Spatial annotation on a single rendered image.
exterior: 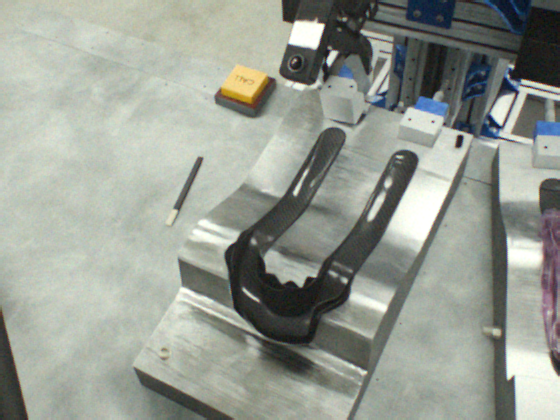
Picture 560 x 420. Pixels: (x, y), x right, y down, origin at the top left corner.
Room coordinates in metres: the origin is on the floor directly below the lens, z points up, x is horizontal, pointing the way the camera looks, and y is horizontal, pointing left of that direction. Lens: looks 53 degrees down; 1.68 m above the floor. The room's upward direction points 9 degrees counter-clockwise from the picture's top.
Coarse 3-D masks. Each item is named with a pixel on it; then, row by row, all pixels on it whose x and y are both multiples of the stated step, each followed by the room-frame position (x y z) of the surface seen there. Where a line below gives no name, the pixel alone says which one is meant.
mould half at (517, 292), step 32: (512, 160) 0.61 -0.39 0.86; (512, 192) 0.56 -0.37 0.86; (512, 224) 0.49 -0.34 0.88; (512, 256) 0.44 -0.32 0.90; (512, 288) 0.40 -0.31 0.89; (512, 320) 0.36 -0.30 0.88; (512, 352) 0.33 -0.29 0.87; (544, 352) 0.32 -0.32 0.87; (512, 384) 0.28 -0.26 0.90; (544, 384) 0.27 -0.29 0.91; (512, 416) 0.25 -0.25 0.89; (544, 416) 0.24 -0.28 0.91
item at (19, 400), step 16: (0, 320) 0.48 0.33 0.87; (0, 336) 0.45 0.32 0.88; (0, 352) 0.42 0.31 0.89; (0, 368) 0.40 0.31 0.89; (16, 368) 0.40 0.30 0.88; (0, 384) 0.37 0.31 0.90; (16, 384) 0.37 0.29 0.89; (0, 400) 0.35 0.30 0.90; (16, 400) 0.35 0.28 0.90; (0, 416) 0.33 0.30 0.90; (16, 416) 0.33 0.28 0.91
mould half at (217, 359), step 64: (320, 128) 0.70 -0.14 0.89; (384, 128) 0.68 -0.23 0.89; (448, 128) 0.66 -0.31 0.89; (256, 192) 0.60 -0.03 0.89; (320, 192) 0.59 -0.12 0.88; (448, 192) 0.56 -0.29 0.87; (192, 256) 0.48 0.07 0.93; (320, 256) 0.46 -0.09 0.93; (384, 256) 0.46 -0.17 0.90; (192, 320) 0.44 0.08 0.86; (320, 320) 0.38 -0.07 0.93; (384, 320) 0.37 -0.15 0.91; (192, 384) 0.35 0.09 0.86; (256, 384) 0.34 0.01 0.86; (320, 384) 0.33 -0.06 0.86
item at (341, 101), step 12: (348, 72) 0.76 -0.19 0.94; (324, 84) 0.73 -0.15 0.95; (336, 84) 0.73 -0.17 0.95; (348, 84) 0.72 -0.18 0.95; (324, 96) 0.72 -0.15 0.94; (336, 96) 0.71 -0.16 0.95; (348, 96) 0.70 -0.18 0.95; (360, 96) 0.71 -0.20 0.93; (324, 108) 0.72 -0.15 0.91; (336, 108) 0.71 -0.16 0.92; (348, 108) 0.70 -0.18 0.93; (360, 108) 0.71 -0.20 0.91; (336, 120) 0.71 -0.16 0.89; (348, 120) 0.70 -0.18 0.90
